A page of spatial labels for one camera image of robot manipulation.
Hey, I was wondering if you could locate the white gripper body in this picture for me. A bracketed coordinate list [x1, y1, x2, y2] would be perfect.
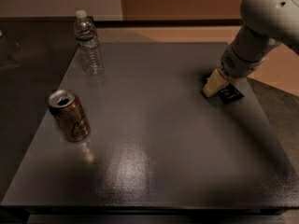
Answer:
[221, 45, 265, 78]

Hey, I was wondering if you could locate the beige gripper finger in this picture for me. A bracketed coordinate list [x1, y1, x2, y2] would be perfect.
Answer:
[221, 75, 233, 89]
[203, 69, 226, 98]

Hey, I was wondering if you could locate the black rxbar chocolate wrapper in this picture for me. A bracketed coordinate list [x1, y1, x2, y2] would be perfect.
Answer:
[201, 73, 245, 105]

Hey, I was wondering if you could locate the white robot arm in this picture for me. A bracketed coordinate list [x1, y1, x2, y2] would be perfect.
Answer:
[202, 0, 299, 98]

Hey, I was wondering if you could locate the orange soda can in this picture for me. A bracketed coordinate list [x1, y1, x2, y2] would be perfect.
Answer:
[48, 90, 91, 142]

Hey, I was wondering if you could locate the clear plastic water bottle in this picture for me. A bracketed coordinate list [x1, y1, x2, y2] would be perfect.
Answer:
[74, 10, 104, 77]

